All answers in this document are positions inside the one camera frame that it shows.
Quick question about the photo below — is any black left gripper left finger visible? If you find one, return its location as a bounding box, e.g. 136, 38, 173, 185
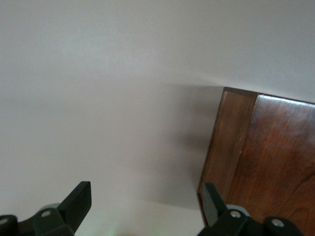
0, 181, 92, 236

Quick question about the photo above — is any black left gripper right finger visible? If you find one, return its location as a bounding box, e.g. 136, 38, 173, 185
198, 182, 305, 236

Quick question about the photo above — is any dark red-brown wooden cabinet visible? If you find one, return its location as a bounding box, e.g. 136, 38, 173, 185
196, 86, 315, 236

